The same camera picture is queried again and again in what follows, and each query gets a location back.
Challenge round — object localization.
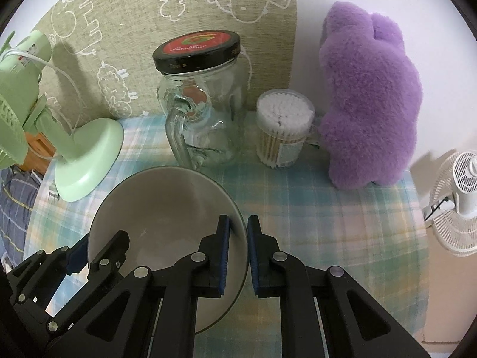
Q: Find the wooden chair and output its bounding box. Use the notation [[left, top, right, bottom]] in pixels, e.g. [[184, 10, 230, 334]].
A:
[[17, 130, 57, 174]]

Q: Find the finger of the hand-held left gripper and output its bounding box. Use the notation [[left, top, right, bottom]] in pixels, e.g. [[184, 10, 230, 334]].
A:
[[44, 230, 131, 342], [7, 236, 91, 318]]

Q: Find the glass jar with black lid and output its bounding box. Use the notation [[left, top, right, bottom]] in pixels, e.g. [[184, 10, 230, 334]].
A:
[[152, 30, 250, 169]]

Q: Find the purple plush toy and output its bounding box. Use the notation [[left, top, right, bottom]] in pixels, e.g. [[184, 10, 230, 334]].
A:
[[318, 1, 424, 190]]

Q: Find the floral ceramic bowl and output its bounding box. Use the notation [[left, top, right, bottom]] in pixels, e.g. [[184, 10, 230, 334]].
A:
[[86, 166, 250, 335]]

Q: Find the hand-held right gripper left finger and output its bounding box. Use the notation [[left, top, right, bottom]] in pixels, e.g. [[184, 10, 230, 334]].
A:
[[48, 214, 232, 358]]

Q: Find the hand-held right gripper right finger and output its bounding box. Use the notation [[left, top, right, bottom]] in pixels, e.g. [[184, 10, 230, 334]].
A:
[[247, 214, 430, 358]]

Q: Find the plaid tablecloth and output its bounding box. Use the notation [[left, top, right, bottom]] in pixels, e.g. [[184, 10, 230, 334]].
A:
[[24, 114, 430, 358]]

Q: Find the black fan cable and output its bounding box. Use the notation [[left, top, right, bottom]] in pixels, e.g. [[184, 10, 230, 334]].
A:
[[424, 197, 448, 221]]

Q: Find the green desk fan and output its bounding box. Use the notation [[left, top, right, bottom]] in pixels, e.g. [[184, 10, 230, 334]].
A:
[[0, 32, 125, 203]]

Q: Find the clear cotton swab container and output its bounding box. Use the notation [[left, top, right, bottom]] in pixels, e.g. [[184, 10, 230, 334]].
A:
[[255, 89, 316, 169]]

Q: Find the blue plaid blanket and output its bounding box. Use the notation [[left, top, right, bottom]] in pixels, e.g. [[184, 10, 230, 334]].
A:
[[0, 166, 42, 270]]

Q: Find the green patterned wall cloth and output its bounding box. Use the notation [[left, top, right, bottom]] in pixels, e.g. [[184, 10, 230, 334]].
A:
[[28, 0, 301, 121]]

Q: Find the white electric fan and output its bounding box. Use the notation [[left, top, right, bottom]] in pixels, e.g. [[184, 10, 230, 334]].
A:
[[425, 151, 477, 257]]

